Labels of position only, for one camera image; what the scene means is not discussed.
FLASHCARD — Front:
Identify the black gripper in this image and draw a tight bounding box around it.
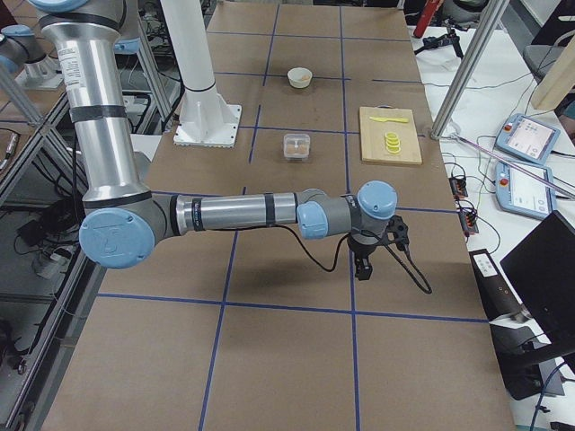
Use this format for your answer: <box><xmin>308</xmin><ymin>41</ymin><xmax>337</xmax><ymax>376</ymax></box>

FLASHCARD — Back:
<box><xmin>347</xmin><ymin>235</ymin><xmax>378</xmax><ymax>281</ymax></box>

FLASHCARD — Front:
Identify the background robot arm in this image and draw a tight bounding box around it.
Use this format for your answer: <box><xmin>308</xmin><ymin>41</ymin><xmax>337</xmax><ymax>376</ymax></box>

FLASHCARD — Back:
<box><xmin>1</xmin><ymin>24</ymin><xmax>63</xmax><ymax>91</ymax></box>

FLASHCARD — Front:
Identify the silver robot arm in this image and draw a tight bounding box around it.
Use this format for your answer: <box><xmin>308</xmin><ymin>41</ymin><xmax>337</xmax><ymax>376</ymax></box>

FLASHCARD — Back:
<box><xmin>34</xmin><ymin>1</ymin><xmax>407</xmax><ymax>280</ymax></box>

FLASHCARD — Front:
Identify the clear plastic egg box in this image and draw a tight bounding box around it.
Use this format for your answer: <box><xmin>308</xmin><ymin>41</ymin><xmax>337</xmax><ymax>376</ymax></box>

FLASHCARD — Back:
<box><xmin>283</xmin><ymin>133</ymin><xmax>311</xmax><ymax>162</ymax></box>

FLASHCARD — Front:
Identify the orange relay board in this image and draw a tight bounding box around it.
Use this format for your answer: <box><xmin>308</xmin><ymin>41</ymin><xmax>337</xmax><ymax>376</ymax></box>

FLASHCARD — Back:
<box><xmin>448</xmin><ymin>176</ymin><xmax>468</xmax><ymax>200</ymax></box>
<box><xmin>458</xmin><ymin>207</ymin><xmax>479</xmax><ymax>237</ymax></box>

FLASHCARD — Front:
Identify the wooden cutting board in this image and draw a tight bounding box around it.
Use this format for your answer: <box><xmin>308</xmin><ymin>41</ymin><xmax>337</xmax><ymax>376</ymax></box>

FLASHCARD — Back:
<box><xmin>359</xmin><ymin>107</ymin><xmax>422</xmax><ymax>165</ymax></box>

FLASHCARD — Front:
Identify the yellow plastic knife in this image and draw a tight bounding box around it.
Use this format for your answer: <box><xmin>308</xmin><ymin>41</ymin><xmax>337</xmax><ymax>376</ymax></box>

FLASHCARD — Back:
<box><xmin>369</xmin><ymin>116</ymin><xmax>410</xmax><ymax>124</ymax></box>

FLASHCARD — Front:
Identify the near teach pendant tablet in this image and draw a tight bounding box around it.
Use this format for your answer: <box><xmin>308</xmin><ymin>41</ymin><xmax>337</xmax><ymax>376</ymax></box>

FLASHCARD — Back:
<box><xmin>495</xmin><ymin>162</ymin><xmax>557</xmax><ymax>220</ymax></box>

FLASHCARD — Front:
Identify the teach pendant tablet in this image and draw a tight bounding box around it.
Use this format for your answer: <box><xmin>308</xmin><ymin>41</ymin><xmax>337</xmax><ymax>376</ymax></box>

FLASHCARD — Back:
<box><xmin>495</xmin><ymin>162</ymin><xmax>557</xmax><ymax>220</ymax></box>
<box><xmin>495</xmin><ymin>113</ymin><xmax>560</xmax><ymax>165</ymax></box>

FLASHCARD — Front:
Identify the black laptop monitor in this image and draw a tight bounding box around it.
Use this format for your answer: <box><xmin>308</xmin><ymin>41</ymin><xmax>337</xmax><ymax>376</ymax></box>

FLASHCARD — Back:
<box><xmin>500</xmin><ymin>210</ymin><xmax>575</xmax><ymax>342</ymax></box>

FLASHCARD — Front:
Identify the white bowl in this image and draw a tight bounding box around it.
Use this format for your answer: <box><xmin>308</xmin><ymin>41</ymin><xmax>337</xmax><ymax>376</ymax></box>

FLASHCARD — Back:
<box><xmin>287</xmin><ymin>67</ymin><xmax>313</xmax><ymax>89</ymax></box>

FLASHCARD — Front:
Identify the far teach pendant tablet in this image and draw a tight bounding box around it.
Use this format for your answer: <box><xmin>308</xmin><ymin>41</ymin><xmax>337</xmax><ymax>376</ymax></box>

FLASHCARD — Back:
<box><xmin>495</xmin><ymin>113</ymin><xmax>560</xmax><ymax>165</ymax></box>

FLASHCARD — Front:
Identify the black tripod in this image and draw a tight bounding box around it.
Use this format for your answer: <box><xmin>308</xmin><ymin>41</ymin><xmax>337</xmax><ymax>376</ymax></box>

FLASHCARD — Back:
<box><xmin>414</xmin><ymin>28</ymin><xmax>464</xmax><ymax>59</ymax></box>

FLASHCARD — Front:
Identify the white pedestal column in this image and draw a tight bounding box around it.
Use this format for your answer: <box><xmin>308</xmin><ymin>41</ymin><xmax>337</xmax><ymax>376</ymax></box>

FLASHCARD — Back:
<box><xmin>161</xmin><ymin>0</ymin><xmax>242</xmax><ymax>148</ymax></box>

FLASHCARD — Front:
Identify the aluminium frame post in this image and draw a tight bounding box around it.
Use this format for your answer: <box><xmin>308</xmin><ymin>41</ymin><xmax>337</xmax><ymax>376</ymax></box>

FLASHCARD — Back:
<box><xmin>430</xmin><ymin>0</ymin><xmax>509</xmax><ymax>140</ymax></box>

